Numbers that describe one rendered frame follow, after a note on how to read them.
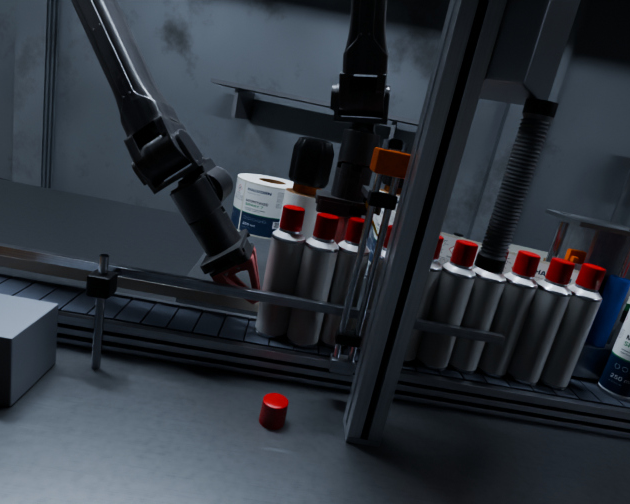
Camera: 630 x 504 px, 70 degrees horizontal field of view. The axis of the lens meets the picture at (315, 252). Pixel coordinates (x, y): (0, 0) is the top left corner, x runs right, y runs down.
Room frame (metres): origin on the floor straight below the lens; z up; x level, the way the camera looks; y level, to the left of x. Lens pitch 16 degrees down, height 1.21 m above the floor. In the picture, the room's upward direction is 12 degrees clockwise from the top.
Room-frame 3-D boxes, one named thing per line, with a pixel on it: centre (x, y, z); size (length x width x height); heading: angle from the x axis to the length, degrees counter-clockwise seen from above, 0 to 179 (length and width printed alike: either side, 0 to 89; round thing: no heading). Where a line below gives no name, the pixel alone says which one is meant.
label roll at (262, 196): (1.30, 0.16, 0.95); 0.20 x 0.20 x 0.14
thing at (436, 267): (0.67, -0.17, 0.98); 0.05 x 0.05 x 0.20
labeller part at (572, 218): (0.79, -0.47, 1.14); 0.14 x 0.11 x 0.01; 94
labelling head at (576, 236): (0.79, -0.47, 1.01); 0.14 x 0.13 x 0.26; 94
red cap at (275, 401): (0.51, 0.01, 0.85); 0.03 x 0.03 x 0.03
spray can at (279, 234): (0.66, 0.04, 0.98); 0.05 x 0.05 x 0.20
